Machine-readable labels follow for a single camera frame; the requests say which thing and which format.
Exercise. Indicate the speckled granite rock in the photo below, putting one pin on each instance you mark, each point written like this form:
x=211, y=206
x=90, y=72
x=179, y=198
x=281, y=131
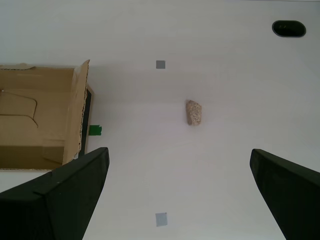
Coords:
x=194, y=113

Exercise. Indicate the green tape piece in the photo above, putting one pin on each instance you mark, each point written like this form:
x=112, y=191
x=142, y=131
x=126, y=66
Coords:
x=95, y=130

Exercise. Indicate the grey tape square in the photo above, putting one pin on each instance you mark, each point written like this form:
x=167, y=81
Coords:
x=161, y=219
x=160, y=64

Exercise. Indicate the black oval table grommet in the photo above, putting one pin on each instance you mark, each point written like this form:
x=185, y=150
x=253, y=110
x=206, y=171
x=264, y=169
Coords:
x=289, y=29

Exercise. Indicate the brown cardboard box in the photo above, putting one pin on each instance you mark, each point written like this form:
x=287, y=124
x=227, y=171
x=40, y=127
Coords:
x=32, y=120

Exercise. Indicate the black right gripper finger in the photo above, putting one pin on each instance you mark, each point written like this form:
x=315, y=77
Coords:
x=62, y=200
x=295, y=200

